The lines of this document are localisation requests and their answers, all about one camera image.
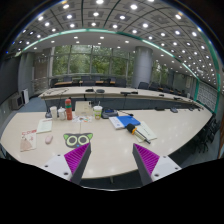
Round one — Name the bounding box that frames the pink computer mouse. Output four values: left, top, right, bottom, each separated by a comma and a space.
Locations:
45, 135, 53, 144

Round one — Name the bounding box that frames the colourful sticker sheet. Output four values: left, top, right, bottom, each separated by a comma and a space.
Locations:
72, 116, 92, 123

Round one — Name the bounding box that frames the white box by wall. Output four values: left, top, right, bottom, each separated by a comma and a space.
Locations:
22, 89, 29, 104

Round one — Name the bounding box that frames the dark desk phone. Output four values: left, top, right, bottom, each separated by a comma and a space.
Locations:
101, 109, 118, 119

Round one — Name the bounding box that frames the beige cardboard box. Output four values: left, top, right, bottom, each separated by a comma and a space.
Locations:
75, 101, 93, 116

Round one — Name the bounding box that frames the pale green notebook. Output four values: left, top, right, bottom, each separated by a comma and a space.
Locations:
37, 119, 52, 133

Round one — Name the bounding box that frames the green and white drink cup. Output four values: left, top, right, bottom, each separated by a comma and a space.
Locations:
93, 106, 103, 120

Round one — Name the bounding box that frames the pale green paper sheet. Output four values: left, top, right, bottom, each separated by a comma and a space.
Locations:
137, 121, 157, 140

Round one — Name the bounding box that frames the red and white booklet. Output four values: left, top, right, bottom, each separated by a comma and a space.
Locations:
20, 130, 36, 152

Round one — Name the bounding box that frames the grey round pillar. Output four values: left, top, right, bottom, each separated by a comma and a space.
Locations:
131, 46, 153, 88

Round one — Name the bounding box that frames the white paper cup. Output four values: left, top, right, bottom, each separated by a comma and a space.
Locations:
50, 106, 58, 119

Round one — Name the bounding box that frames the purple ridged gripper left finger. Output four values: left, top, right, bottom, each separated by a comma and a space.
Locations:
41, 142, 92, 186

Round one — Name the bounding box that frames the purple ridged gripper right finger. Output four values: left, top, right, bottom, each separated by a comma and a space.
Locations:
132, 143, 183, 186

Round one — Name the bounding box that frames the white lidded jar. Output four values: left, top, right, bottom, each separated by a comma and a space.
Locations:
58, 107, 66, 120

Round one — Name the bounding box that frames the blue folder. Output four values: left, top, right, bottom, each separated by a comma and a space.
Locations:
118, 115, 140, 127

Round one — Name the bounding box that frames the white book under folder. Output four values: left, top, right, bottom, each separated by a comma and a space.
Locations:
109, 117, 124, 130

